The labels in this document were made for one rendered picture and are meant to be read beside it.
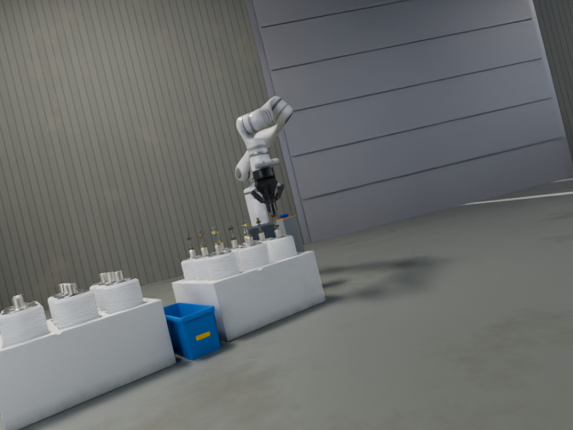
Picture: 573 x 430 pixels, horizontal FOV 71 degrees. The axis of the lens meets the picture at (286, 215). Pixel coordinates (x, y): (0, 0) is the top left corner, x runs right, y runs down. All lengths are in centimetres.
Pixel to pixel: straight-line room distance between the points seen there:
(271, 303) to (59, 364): 60
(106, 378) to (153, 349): 13
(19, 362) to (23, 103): 380
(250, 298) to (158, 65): 349
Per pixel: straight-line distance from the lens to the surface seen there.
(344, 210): 418
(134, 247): 422
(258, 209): 198
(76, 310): 116
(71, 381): 115
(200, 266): 138
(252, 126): 143
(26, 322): 116
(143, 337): 117
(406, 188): 442
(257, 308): 129
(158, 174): 420
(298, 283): 137
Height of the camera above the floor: 32
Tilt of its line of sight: level
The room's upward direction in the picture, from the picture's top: 14 degrees counter-clockwise
